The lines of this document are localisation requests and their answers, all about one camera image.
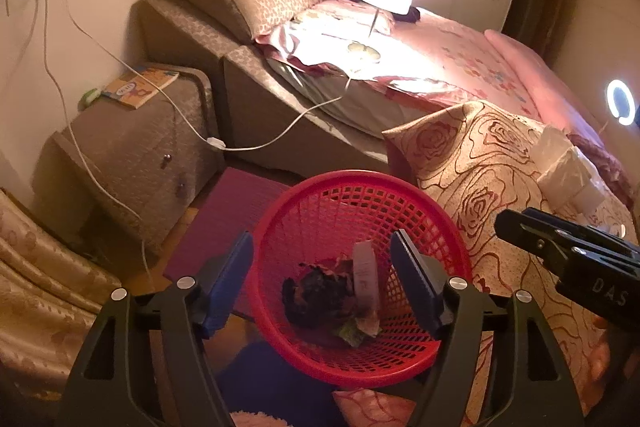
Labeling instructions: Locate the dark crumpled wrapper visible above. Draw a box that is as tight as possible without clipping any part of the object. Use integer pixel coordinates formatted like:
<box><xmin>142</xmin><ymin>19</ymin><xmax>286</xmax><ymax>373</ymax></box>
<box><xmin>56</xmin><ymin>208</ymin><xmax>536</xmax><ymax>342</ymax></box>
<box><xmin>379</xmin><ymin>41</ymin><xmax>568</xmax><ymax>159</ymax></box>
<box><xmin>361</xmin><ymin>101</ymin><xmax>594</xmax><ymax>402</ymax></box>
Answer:
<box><xmin>281</xmin><ymin>262</ymin><xmax>356</xmax><ymax>329</ymax></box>

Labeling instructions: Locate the brown upholstered bed frame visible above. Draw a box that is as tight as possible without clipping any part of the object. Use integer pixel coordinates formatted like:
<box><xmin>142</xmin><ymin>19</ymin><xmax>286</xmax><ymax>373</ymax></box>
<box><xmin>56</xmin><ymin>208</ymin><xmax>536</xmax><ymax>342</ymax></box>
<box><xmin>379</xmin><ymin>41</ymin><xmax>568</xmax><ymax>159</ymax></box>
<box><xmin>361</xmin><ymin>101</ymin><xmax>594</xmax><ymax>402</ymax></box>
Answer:
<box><xmin>132</xmin><ymin>0</ymin><xmax>396</xmax><ymax>180</ymax></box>

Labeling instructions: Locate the white tissue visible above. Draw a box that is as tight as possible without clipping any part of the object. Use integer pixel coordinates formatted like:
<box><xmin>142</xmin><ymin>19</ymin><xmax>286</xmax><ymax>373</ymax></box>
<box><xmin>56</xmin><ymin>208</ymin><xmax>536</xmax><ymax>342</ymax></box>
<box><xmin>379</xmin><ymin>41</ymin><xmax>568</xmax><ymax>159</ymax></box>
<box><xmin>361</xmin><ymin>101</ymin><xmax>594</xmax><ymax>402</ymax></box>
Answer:
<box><xmin>537</xmin><ymin>152</ymin><xmax>608</xmax><ymax>215</ymax></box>

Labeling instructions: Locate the purple floor mat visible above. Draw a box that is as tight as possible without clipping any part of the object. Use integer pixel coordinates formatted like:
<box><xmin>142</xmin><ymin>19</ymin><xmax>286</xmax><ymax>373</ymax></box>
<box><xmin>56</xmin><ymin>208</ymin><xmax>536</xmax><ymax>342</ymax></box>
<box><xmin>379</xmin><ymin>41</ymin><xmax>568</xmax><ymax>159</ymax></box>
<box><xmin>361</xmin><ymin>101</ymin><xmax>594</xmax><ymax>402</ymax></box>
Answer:
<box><xmin>162</xmin><ymin>167</ymin><xmax>303</xmax><ymax>320</ymax></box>

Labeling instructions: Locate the ring light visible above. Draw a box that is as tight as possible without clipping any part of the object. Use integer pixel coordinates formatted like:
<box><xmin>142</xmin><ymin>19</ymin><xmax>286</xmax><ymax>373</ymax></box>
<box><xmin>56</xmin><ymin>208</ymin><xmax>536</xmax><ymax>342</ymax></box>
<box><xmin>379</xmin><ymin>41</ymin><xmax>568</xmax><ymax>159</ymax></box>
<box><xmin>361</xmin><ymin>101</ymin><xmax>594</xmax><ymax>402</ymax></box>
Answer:
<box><xmin>604</xmin><ymin>78</ymin><xmax>639</xmax><ymax>126</ymax></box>

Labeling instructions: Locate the white charging cable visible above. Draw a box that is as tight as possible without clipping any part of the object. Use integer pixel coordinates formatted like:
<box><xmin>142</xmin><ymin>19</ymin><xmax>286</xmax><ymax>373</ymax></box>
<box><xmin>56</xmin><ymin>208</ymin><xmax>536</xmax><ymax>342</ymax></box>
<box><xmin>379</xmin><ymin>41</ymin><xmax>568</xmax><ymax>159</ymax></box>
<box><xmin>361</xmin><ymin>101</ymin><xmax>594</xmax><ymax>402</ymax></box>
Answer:
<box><xmin>37</xmin><ymin>0</ymin><xmax>153</xmax><ymax>288</ymax></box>

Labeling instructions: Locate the gold patterned cloth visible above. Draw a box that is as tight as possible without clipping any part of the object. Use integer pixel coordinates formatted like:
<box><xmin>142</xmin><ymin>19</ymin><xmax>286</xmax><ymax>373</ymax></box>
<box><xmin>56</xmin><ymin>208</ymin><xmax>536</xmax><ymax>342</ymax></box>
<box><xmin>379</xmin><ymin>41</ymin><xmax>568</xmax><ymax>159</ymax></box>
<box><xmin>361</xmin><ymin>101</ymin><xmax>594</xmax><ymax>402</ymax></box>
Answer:
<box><xmin>0</xmin><ymin>187</ymin><xmax>122</xmax><ymax>383</ymax></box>

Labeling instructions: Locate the pink floral pillow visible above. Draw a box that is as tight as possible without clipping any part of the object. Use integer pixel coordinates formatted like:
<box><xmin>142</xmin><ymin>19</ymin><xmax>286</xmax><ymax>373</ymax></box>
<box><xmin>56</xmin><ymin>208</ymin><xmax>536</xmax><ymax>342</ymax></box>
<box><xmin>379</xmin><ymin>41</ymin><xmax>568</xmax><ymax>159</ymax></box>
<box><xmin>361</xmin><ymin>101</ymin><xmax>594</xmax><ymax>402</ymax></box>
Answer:
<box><xmin>254</xmin><ymin>0</ymin><xmax>396</xmax><ymax>75</ymax></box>

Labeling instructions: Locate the brown upholstered nightstand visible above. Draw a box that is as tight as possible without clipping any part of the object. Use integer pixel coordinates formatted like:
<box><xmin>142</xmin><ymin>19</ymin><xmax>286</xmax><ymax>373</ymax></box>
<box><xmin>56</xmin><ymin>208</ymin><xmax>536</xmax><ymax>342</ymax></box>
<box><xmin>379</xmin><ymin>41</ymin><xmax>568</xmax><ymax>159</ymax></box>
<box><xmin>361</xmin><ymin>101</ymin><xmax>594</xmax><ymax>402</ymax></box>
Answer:
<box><xmin>32</xmin><ymin>64</ymin><xmax>223</xmax><ymax>258</ymax></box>

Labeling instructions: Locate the rose pattern blanket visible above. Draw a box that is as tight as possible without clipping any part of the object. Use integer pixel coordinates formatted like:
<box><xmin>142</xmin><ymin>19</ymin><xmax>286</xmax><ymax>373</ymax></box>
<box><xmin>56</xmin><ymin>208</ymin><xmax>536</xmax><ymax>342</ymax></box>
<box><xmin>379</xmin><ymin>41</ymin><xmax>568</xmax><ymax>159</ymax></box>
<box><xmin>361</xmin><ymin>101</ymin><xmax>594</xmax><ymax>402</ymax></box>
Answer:
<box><xmin>381</xmin><ymin>101</ymin><xmax>640</xmax><ymax>427</ymax></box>

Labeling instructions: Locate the dark curtain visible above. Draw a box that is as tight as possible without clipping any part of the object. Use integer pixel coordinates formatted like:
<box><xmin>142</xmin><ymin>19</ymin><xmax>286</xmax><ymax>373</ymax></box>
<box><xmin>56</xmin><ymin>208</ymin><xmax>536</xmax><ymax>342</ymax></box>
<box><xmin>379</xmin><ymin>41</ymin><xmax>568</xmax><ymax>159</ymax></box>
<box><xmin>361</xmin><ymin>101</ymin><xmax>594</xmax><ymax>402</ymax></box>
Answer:
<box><xmin>501</xmin><ymin>0</ymin><xmax>567</xmax><ymax>54</ymax></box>

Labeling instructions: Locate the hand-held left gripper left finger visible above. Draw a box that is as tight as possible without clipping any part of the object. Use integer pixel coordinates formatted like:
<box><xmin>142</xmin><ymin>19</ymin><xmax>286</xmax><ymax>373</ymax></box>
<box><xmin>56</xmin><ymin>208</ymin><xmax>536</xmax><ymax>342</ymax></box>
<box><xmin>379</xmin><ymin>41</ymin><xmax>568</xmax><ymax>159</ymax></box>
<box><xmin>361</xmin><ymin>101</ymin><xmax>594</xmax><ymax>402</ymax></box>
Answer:
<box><xmin>55</xmin><ymin>231</ymin><xmax>256</xmax><ymax>427</ymax></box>

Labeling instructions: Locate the white lamp cable with switch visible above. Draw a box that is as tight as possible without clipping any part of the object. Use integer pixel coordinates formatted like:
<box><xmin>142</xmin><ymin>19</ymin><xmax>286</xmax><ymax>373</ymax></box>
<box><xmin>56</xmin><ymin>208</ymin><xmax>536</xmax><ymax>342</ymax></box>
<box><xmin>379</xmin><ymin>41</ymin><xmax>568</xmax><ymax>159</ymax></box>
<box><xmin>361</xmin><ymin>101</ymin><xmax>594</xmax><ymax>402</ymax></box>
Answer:
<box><xmin>42</xmin><ymin>0</ymin><xmax>363</xmax><ymax>152</ymax></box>

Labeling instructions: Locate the red plastic mesh basket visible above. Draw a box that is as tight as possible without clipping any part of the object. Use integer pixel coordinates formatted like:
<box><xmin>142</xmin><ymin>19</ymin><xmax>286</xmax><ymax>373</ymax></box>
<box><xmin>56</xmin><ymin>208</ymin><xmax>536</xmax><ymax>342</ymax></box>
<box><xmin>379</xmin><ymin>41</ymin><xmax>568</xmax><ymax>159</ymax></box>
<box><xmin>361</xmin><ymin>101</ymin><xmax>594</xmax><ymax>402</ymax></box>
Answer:
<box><xmin>252</xmin><ymin>172</ymin><xmax>473</xmax><ymax>389</ymax></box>

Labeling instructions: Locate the pink folded quilt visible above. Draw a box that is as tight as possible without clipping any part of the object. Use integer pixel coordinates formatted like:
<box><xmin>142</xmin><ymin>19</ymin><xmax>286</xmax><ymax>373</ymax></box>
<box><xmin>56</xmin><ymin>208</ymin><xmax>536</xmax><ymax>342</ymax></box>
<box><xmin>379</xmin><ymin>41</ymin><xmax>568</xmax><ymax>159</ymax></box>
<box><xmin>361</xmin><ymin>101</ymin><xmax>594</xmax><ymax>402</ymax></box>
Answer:
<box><xmin>484</xmin><ymin>29</ymin><xmax>626</xmax><ymax>188</ymax></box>

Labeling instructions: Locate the blue rug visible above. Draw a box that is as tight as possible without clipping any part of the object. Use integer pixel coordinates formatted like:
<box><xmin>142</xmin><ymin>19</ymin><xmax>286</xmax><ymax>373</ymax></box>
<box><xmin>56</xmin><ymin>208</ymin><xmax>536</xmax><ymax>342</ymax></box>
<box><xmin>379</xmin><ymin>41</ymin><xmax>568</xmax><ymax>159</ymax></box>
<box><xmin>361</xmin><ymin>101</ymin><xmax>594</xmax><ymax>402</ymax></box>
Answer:
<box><xmin>215</xmin><ymin>341</ymin><xmax>343</xmax><ymax>427</ymax></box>

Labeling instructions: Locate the orange children's book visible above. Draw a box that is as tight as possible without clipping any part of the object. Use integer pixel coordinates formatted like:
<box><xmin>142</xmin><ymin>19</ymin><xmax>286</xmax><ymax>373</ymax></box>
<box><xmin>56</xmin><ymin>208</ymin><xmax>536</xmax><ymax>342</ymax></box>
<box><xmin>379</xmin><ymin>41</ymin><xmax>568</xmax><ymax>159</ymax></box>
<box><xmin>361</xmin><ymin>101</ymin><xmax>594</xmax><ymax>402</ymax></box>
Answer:
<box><xmin>101</xmin><ymin>67</ymin><xmax>180</xmax><ymax>110</ymax></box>

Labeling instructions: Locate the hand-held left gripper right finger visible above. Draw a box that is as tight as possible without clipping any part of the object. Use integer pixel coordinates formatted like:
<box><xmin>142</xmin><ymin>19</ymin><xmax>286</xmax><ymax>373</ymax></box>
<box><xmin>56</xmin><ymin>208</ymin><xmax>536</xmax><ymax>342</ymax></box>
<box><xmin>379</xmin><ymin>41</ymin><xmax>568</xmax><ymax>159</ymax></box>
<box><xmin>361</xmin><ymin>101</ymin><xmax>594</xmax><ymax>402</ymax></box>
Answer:
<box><xmin>389</xmin><ymin>229</ymin><xmax>586</xmax><ymax>427</ymax></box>

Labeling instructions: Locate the green crumpled wrapper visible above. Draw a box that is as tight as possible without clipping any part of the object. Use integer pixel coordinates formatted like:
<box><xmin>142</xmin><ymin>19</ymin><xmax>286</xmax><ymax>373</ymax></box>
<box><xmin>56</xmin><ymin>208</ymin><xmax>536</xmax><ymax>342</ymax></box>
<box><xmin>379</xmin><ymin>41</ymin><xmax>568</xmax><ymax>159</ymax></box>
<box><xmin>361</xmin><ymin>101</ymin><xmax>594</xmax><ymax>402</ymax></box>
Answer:
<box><xmin>335</xmin><ymin>314</ymin><xmax>381</xmax><ymax>348</ymax></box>

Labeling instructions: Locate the white paper strip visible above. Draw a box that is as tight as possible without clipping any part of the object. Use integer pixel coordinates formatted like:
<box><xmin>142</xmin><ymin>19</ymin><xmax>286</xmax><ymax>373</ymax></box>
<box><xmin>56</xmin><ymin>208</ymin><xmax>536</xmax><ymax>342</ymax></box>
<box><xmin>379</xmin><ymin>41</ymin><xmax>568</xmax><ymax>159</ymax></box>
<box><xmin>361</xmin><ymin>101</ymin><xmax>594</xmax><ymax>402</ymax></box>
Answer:
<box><xmin>351</xmin><ymin>241</ymin><xmax>381</xmax><ymax>313</ymax></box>

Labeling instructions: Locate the pink floral bedsheet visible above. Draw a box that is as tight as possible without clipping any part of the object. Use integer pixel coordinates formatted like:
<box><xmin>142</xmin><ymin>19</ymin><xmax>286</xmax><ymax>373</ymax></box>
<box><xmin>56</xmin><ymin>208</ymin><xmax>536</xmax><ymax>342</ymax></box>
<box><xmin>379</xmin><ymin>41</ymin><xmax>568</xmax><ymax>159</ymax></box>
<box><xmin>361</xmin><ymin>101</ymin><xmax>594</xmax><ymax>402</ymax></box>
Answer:
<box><xmin>280</xmin><ymin>7</ymin><xmax>621</xmax><ymax>142</ymax></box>

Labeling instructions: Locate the small green object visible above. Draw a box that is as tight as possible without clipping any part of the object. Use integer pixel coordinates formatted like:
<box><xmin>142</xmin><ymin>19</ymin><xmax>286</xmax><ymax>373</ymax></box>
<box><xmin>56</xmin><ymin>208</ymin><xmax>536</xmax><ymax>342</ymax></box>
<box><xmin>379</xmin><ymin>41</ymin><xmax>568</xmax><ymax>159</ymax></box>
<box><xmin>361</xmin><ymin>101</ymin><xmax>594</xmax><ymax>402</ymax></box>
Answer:
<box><xmin>77</xmin><ymin>89</ymin><xmax>103</xmax><ymax>112</ymax></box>

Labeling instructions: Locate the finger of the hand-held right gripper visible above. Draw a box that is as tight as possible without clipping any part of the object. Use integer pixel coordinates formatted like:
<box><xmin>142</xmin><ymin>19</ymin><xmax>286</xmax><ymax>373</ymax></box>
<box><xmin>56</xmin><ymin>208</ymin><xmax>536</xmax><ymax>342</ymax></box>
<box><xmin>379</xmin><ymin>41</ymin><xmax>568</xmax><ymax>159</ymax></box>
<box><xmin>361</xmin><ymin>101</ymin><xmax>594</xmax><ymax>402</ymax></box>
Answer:
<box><xmin>494</xmin><ymin>208</ymin><xmax>640</xmax><ymax>280</ymax></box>
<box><xmin>522</xmin><ymin>208</ymin><xmax>640</xmax><ymax>253</ymax></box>

